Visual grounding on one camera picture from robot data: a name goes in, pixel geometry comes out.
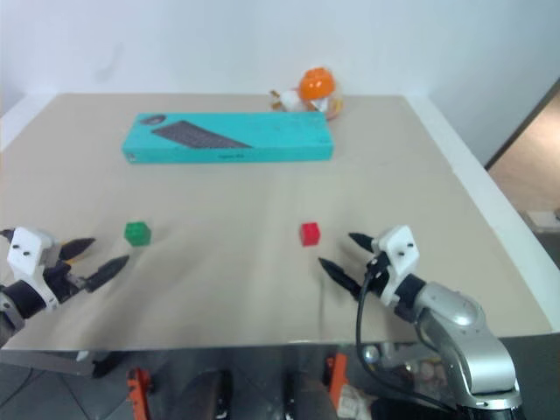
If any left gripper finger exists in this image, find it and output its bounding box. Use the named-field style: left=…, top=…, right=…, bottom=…
left=84, top=255, right=131, bottom=293
left=59, top=237, right=97, bottom=263

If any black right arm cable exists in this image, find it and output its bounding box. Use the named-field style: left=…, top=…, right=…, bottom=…
left=354, top=261, right=460, bottom=416

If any green cube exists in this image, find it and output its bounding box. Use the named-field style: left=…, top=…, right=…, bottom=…
left=123, top=220, right=153, bottom=247

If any teal keyboard box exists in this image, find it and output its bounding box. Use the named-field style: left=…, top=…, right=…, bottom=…
left=121, top=111, right=334, bottom=166

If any orange table clamp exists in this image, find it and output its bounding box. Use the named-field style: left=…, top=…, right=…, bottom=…
left=325, top=353, right=349, bottom=406
left=125, top=367, right=155, bottom=420

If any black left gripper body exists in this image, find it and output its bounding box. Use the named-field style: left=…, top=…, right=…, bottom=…
left=42, top=243, right=90, bottom=304

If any orange toy in plastic bag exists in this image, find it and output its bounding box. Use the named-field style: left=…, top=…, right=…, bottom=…
left=269, top=66, right=347, bottom=122

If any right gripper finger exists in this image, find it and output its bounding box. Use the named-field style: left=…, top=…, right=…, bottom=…
left=318, top=256, right=367, bottom=301
left=347, top=232, right=375, bottom=256

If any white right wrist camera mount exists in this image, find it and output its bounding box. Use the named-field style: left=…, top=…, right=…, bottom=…
left=376, top=225, right=424, bottom=306

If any grey table frame bar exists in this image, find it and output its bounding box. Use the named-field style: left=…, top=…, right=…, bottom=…
left=0, top=349, right=95, bottom=378

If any red cube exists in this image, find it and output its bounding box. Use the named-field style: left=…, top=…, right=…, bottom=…
left=299, top=221, right=321, bottom=248

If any beige table cover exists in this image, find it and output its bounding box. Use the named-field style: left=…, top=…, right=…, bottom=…
left=0, top=92, right=553, bottom=352

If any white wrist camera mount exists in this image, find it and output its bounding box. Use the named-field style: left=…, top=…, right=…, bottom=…
left=7, top=226, right=60, bottom=310
left=376, top=225, right=424, bottom=306

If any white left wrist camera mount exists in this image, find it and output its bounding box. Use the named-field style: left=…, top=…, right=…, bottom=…
left=7, top=226, right=60, bottom=310

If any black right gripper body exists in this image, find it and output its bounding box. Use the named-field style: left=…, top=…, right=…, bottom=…
left=362, top=238, right=393, bottom=299

